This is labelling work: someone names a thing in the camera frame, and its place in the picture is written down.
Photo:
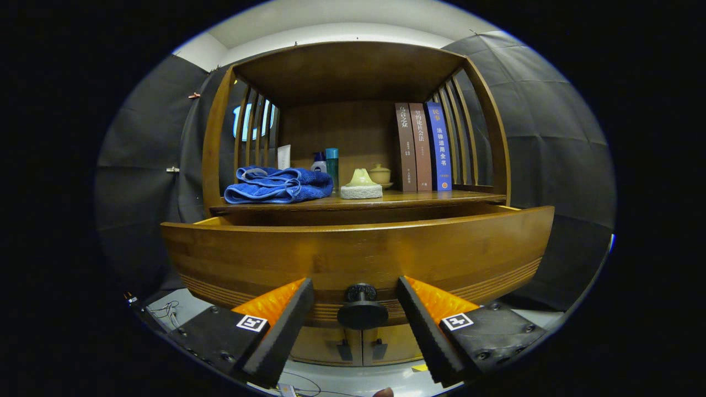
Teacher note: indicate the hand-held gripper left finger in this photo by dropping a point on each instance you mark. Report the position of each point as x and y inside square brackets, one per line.
[287, 333]

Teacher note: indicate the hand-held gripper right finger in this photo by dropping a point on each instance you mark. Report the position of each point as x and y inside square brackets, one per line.
[424, 333]

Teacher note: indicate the black round drawer knob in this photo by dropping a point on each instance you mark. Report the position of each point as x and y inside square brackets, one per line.
[362, 314]

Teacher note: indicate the wooden drawer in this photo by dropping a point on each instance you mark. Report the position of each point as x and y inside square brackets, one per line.
[358, 253]

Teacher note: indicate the wooden cabinet door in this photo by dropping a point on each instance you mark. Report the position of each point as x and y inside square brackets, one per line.
[400, 344]
[325, 344]

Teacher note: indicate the wooden countertop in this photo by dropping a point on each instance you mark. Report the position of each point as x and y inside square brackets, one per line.
[419, 196]

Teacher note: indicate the wooden cabinet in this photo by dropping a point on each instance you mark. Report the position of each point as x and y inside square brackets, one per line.
[347, 71]

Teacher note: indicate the yellow tape piece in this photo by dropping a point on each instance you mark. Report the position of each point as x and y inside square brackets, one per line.
[419, 367]

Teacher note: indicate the blue towel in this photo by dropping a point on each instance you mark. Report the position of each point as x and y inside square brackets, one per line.
[276, 187]

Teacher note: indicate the yellow lidded teacup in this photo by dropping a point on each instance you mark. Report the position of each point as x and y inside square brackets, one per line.
[380, 174]

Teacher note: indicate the white bottle with blue cap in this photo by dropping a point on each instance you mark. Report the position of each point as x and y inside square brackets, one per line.
[319, 165]

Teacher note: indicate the teal bottle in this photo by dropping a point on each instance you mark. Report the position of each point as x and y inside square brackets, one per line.
[332, 165]

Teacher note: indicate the white tube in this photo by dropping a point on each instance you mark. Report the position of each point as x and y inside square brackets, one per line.
[284, 157]

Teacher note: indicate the reddish brown book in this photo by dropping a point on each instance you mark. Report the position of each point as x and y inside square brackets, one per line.
[421, 149]

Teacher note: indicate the blue book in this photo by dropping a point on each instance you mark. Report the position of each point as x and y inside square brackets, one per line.
[438, 149]

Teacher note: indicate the dark brown book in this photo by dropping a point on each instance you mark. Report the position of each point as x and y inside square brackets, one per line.
[406, 149]

